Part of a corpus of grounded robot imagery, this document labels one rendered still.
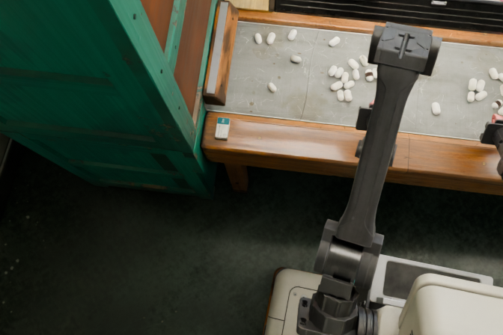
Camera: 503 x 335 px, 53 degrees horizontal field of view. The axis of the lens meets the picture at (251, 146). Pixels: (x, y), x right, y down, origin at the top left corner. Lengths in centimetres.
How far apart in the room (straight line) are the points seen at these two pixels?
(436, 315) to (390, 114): 31
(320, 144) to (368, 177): 62
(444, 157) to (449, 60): 31
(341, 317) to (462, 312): 21
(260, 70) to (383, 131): 79
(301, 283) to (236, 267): 38
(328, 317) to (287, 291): 95
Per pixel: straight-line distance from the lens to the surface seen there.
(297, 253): 217
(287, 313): 189
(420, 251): 226
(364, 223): 87
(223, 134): 144
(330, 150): 145
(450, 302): 86
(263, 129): 146
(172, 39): 102
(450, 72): 164
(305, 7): 127
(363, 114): 132
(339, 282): 91
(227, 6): 151
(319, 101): 152
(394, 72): 80
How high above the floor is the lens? 216
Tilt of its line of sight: 75 degrees down
